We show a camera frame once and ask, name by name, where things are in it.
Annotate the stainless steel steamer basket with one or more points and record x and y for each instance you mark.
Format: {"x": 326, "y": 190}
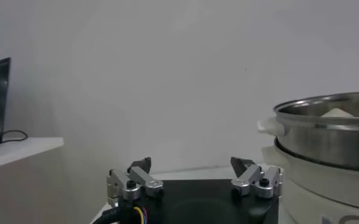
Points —
{"x": 325, "y": 143}

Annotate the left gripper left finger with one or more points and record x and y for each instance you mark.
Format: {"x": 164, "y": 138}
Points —
{"x": 142, "y": 178}

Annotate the white electric cooker base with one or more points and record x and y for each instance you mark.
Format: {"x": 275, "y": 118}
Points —
{"x": 313, "y": 182}

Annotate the white side table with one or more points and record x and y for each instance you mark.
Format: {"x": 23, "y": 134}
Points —
{"x": 23, "y": 149}

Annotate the white steamed baozi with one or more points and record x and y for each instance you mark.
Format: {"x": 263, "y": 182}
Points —
{"x": 337, "y": 113}

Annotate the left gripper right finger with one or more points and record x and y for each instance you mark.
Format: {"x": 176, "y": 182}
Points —
{"x": 252, "y": 176}

